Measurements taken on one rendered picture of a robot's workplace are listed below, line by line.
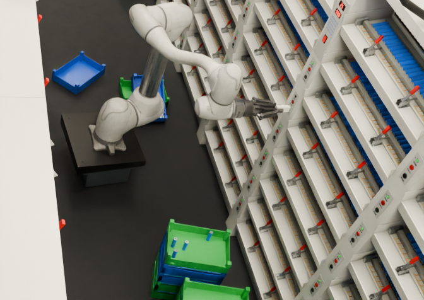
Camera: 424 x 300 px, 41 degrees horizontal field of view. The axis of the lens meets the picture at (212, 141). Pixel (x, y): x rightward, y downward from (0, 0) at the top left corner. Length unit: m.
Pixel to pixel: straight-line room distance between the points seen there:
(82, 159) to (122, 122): 0.28
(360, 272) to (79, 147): 1.60
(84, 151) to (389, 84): 1.66
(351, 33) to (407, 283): 0.94
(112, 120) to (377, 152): 1.42
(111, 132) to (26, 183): 1.98
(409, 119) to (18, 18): 1.25
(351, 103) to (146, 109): 1.22
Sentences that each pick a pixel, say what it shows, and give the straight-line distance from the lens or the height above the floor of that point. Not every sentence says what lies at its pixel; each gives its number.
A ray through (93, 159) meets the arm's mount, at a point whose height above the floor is 0.26.
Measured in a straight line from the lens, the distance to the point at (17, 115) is 1.14.
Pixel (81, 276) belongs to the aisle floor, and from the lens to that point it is 2.92.
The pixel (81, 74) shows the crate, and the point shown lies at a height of 0.00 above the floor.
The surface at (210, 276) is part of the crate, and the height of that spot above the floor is 0.28.
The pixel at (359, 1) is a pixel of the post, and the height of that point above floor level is 1.58.
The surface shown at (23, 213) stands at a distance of 0.99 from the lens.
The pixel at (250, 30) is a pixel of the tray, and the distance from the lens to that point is 3.06.
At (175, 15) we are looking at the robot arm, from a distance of 2.70.
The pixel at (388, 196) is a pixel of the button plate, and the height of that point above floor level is 1.24.
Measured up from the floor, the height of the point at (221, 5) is 0.72.
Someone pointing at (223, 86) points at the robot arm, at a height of 1.15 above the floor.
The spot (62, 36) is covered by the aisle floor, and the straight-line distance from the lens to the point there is 4.18.
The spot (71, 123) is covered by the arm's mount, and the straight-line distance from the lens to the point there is 3.17.
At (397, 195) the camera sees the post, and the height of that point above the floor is 1.28.
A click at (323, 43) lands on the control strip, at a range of 2.36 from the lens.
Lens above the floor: 2.53
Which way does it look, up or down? 44 degrees down
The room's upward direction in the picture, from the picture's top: 22 degrees clockwise
